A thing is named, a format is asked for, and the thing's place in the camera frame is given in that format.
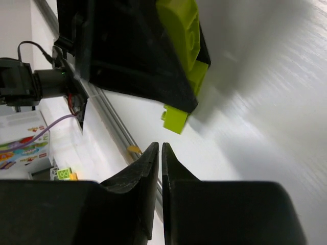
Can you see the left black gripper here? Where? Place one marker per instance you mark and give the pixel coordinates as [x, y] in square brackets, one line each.
[131, 50]

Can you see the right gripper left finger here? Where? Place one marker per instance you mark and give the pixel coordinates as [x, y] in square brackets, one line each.
[119, 210]

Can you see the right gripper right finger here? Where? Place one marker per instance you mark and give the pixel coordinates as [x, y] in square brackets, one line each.
[224, 212]

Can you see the green curved lego brick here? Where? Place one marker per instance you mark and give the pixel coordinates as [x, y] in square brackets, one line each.
[181, 20]

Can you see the small green lego brick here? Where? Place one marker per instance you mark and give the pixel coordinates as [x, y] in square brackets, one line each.
[174, 119]

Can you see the colourful lego box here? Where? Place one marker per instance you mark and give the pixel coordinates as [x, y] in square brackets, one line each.
[18, 154]

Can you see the aluminium front rail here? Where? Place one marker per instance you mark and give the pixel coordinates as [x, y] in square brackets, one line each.
[98, 150]

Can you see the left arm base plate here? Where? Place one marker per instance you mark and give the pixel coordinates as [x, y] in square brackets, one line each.
[75, 93]

